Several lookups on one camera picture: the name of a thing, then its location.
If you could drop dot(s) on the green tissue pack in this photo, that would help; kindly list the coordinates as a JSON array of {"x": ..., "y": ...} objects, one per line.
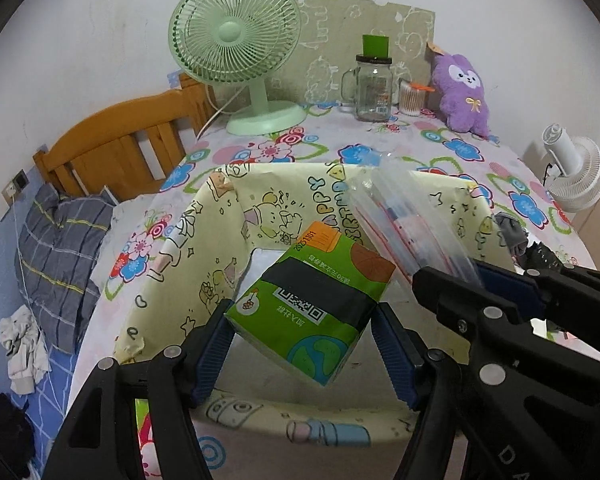
[{"x": 309, "y": 308}]

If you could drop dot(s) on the grey drawstring pouch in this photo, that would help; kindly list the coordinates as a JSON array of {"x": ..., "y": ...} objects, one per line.
[{"x": 514, "y": 235}]

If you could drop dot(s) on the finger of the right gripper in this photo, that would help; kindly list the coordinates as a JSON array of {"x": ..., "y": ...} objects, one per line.
[
  {"x": 545, "y": 286},
  {"x": 470, "y": 311}
]

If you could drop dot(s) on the grey plaid pillow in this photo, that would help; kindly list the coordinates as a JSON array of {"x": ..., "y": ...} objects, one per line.
[{"x": 57, "y": 249}]

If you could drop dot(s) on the white standing fan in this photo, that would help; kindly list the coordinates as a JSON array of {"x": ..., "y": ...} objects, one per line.
[{"x": 568, "y": 167}]

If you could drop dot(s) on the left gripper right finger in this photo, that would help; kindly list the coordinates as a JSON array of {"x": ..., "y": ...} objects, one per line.
[{"x": 428, "y": 381}]

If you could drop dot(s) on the cream birthday-print storage box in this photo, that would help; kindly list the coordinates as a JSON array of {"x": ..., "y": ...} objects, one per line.
[{"x": 198, "y": 262}]

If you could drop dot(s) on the wall socket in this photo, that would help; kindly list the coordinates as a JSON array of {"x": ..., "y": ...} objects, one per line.
[{"x": 15, "y": 186}]

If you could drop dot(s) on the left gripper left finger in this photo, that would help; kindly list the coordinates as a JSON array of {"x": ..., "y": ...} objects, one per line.
[{"x": 99, "y": 436}]

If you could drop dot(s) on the glass jar green lid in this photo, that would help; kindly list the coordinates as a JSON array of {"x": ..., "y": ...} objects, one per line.
[{"x": 366, "y": 90}]

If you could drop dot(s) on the clear plastic zip bag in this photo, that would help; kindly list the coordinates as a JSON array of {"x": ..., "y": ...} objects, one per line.
[{"x": 404, "y": 222}]

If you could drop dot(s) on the white crumpled cloth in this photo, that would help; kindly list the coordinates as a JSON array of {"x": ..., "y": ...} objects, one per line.
[{"x": 25, "y": 349}]

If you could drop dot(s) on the purple plush bunny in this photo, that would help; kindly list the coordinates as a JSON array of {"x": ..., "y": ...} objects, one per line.
[{"x": 462, "y": 101}]

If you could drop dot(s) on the cotton swab container orange lid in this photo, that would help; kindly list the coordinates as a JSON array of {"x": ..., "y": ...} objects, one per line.
[{"x": 412, "y": 97}]

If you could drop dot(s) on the green desk fan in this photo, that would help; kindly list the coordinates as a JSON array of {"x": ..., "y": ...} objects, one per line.
[{"x": 239, "y": 42}]

